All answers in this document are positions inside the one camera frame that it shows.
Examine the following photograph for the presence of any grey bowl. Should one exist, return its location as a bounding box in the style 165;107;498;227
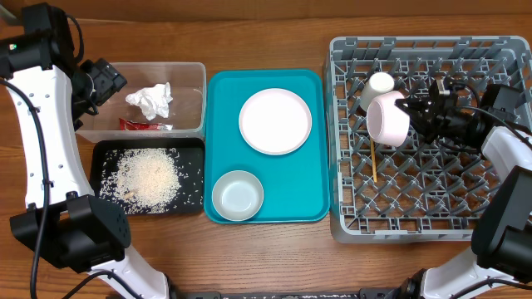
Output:
212;170;264;222

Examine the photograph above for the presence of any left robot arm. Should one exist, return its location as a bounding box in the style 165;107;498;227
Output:
1;3;179;298

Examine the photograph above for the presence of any teal serving tray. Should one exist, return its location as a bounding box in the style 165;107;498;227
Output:
204;69;330;223

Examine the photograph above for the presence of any grey dishwasher rack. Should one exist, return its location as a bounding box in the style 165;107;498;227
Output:
324;36;531;243

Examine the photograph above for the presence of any large pink plate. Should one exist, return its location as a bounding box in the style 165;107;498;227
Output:
239;88;313;155

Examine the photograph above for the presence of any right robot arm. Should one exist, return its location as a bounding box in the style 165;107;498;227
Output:
393;78;531;298

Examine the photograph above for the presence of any black waste tray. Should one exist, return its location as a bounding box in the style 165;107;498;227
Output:
89;137;206;216

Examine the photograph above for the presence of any pile of rice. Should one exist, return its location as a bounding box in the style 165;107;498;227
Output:
99;147;204;215

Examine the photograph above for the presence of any white paper cup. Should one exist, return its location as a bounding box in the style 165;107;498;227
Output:
360;72;395;111

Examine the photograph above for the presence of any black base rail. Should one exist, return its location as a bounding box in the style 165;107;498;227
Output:
170;288;401;299

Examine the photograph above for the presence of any small pink plate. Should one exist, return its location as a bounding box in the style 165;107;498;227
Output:
367;91;410;147

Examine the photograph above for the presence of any clear plastic bin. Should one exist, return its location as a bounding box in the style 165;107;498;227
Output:
76;62;206;143

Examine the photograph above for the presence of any wooden chopstick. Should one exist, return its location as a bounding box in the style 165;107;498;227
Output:
370;138;377;183

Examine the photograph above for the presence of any white tissue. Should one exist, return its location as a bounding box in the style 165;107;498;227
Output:
126;82;173;120

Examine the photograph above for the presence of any red snack wrapper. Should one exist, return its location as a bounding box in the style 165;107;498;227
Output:
119;118;173;130

